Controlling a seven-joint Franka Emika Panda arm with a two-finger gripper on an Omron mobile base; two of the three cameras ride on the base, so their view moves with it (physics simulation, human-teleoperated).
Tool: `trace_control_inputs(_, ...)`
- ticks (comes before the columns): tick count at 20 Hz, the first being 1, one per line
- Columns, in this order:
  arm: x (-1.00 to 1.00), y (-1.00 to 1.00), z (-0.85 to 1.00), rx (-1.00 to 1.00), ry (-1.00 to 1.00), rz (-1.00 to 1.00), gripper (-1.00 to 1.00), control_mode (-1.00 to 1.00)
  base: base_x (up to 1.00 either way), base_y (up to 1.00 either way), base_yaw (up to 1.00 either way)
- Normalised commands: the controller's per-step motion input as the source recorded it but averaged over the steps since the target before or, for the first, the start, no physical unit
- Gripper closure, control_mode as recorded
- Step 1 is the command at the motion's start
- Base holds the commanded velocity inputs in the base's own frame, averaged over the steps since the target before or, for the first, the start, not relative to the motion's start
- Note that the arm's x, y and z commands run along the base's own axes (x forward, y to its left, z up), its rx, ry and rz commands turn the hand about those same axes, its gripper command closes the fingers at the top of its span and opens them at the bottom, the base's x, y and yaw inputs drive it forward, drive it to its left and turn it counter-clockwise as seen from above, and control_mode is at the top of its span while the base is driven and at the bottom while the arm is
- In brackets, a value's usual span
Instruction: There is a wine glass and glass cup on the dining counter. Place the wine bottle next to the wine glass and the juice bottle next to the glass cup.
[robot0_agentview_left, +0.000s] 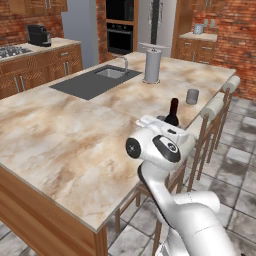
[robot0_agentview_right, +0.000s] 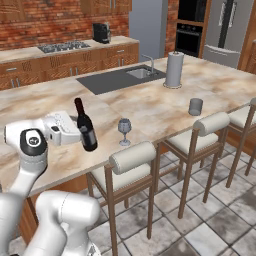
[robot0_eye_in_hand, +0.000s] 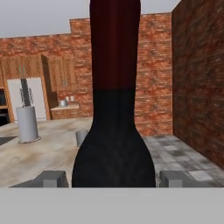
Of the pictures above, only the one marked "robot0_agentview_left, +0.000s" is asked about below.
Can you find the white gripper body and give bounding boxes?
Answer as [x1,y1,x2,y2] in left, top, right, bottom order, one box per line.
[134,114,165,130]

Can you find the dark wine bottle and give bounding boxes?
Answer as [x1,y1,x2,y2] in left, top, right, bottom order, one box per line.
[163,97,181,127]

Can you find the grey glass cup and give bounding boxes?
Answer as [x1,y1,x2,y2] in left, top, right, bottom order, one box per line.
[185,88,200,106]

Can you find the grey paper towel holder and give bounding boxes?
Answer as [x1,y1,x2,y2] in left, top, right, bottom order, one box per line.
[137,41,171,85]

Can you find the silver tap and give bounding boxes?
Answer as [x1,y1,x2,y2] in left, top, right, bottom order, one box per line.
[111,53,130,74]

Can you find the dark grey sink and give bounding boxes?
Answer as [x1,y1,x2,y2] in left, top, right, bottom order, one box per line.
[49,64,143,101]

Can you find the small wooden base cupboards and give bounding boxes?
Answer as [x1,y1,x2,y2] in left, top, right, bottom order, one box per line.
[176,31,220,66]

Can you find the black built-in oven stack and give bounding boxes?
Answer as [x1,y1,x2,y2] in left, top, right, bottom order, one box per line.
[105,0,139,56]

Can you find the silver fridge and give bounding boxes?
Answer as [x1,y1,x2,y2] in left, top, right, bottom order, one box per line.
[137,0,178,58]

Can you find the grey metal canister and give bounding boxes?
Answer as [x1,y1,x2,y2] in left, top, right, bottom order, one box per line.
[192,22,205,36]

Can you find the wooden base cupboards with hob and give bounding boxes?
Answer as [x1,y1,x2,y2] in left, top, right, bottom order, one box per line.
[0,37,84,101]

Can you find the black coffee machine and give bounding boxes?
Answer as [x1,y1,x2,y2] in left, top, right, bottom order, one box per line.
[26,23,53,48]

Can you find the silver hob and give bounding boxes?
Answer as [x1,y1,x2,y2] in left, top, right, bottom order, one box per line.
[0,45,33,61]

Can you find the wooden wall cupboards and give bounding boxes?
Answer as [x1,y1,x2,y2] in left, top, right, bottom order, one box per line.
[7,0,69,16]

